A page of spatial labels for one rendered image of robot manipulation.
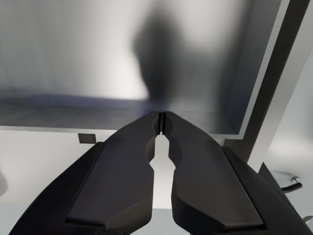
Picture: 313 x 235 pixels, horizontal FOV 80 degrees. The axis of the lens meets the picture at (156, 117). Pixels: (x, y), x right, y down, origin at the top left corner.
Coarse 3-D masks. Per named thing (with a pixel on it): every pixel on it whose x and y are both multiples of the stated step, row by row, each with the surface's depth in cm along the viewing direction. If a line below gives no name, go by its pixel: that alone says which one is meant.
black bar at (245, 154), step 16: (304, 0) 11; (288, 16) 11; (288, 32) 11; (288, 48) 12; (272, 64) 12; (272, 80) 13; (272, 96) 14; (256, 112) 14; (256, 128) 15; (224, 144) 18; (240, 144) 16
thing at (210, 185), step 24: (168, 120) 11; (192, 144) 9; (216, 144) 9; (192, 168) 8; (216, 168) 8; (192, 192) 7; (216, 192) 7; (240, 192) 7; (192, 216) 7; (216, 216) 6; (240, 216) 6
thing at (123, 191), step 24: (144, 120) 11; (120, 144) 9; (144, 144) 9; (96, 168) 8; (120, 168) 8; (144, 168) 8; (96, 192) 7; (120, 192) 7; (144, 192) 7; (72, 216) 6; (96, 216) 6; (120, 216) 6; (144, 216) 7
